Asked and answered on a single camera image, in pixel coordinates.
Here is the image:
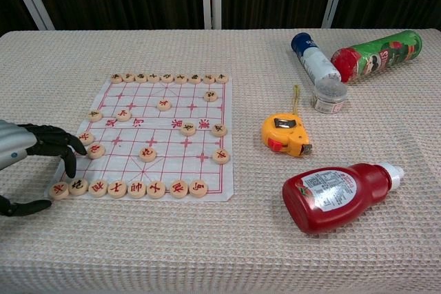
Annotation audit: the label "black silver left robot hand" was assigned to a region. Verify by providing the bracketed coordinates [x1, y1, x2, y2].
[0, 120, 88, 218]

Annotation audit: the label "white red-lined xiangqi board sheet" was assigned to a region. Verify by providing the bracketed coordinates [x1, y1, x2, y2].
[44, 75, 235, 202]

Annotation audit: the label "beige waffle-weave tablecloth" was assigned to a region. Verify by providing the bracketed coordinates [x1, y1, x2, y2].
[0, 28, 441, 294]

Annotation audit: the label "yellow tape measure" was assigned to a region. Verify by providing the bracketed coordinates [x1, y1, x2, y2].
[260, 83, 314, 158]

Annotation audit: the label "white tube with blue cap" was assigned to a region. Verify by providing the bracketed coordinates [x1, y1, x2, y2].
[290, 32, 342, 85]

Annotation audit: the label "small clear jar grey contents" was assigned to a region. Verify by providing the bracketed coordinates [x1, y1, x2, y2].
[312, 78, 348, 114]

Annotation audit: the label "red ketchup squeeze bottle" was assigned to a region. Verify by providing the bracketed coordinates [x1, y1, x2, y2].
[281, 162, 404, 235]

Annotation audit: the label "green Pringles can red lid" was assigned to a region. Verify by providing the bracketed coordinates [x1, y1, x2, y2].
[330, 29, 424, 84]

